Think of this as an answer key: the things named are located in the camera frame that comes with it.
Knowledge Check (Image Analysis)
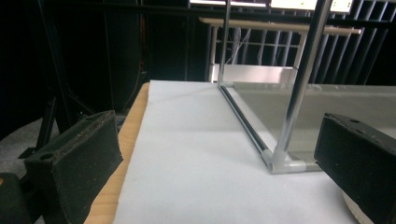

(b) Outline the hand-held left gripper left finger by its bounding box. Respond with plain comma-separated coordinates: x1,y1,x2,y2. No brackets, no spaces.
23,109,124,224

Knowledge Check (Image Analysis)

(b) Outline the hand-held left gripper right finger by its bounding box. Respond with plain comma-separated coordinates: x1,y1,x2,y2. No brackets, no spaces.
313,112,396,224

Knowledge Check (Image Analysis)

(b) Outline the grey translucent panel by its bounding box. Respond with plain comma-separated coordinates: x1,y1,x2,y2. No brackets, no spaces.
233,81,396,162

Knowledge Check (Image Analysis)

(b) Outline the black tripod stand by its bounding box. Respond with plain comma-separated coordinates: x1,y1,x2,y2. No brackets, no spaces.
18,0,97,161

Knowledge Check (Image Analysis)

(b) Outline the black slatted rack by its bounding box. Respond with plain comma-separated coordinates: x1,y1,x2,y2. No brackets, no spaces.
307,6,396,86

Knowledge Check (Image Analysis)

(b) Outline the white table mat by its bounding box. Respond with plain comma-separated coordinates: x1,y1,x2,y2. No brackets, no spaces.
112,79,362,224

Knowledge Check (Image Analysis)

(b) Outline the shiny aluminium box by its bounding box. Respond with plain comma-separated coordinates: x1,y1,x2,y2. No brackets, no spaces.
208,63,297,84

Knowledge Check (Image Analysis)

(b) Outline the bright monitor screen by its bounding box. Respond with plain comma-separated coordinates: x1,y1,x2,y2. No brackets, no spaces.
270,0,355,15
189,0,269,8

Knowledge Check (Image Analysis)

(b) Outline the aluminium tube frame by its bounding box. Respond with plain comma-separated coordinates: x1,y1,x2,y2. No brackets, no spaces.
216,0,332,175

